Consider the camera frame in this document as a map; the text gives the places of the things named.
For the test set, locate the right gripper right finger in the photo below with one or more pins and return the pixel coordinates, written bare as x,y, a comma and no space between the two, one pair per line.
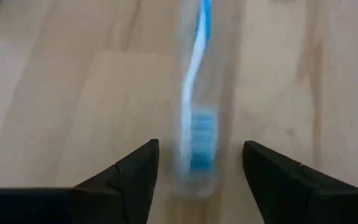
291,193

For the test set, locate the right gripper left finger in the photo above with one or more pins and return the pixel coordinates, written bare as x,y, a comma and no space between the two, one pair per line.
104,199

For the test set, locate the blue white bagged toothbrush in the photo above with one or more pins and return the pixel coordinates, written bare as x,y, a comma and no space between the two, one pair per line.
202,140

